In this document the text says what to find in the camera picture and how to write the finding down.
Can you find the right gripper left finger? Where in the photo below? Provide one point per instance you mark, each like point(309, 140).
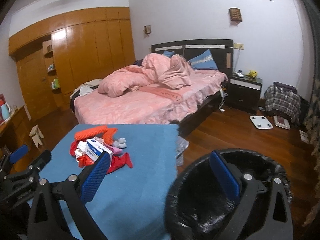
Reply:
point(46, 218)

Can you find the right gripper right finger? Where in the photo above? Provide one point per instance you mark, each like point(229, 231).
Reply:
point(243, 188)

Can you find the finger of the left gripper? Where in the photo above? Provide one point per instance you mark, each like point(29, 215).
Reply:
point(18, 154)
point(38, 164)

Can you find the white blue medicine box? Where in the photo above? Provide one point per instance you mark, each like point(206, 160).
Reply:
point(94, 149)

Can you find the red cloth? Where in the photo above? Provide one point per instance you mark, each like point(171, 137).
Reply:
point(117, 161)

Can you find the orange foam net sleeve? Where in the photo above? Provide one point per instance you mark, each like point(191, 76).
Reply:
point(90, 133)

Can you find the pink cloth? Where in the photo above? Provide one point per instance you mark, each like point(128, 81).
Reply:
point(115, 150)

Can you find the grey socks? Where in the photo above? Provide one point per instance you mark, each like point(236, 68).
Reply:
point(120, 143)

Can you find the black lined trash bin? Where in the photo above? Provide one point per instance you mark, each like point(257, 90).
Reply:
point(196, 206)

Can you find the wooden side cabinet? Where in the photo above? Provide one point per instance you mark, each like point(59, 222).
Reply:
point(15, 132)

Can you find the small white stool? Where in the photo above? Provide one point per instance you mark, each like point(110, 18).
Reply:
point(36, 136)

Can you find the light blue kettle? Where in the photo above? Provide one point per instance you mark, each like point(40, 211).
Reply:
point(5, 111)

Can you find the blue table cloth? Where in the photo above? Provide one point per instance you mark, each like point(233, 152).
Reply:
point(129, 203)

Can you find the white bathroom scale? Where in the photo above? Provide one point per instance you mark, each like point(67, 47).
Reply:
point(261, 122)

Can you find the red white flat box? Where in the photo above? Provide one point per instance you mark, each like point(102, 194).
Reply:
point(281, 122)

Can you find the clothes pile on bed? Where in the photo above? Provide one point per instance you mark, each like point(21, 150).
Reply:
point(84, 89)

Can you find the wooden wardrobe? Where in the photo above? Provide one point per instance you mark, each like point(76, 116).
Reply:
point(56, 55)

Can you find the black white nightstand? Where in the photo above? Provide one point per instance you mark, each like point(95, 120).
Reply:
point(244, 93)

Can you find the white power strip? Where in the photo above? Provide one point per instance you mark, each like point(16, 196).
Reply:
point(223, 96)

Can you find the yellow plush toy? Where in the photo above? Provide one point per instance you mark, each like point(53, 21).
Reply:
point(252, 74)

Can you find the white phone on nightstand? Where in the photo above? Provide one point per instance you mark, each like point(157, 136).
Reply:
point(239, 74)

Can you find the bed with pink sheet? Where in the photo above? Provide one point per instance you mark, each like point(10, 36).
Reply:
point(148, 105)

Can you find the pink duvet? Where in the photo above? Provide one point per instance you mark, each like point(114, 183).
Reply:
point(173, 73)

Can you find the blue pillow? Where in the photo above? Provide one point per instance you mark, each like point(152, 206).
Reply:
point(204, 61)

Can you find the black headboard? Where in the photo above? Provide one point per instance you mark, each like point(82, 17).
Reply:
point(221, 50)

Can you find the left wall lamp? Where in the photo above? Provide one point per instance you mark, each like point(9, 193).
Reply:
point(147, 29)

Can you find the wall lamp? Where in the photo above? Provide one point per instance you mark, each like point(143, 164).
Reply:
point(147, 29)
point(235, 15)

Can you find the right wall lamp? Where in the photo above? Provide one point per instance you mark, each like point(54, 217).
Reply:
point(235, 15)

